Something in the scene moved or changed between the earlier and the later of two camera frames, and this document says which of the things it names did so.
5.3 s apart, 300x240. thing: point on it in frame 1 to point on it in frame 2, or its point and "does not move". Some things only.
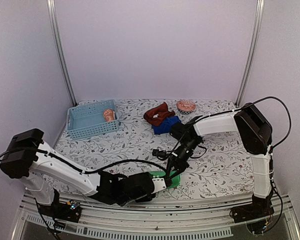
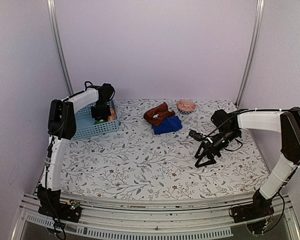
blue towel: (165, 128) does not move
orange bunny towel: (109, 114) does not move
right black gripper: (182, 166) to (209, 149)
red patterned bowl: (186, 106) does not move
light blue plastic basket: (92, 119) does not move
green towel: (176, 179) to (100, 121)
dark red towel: (155, 115) does not move
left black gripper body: (123, 202) to (102, 112)
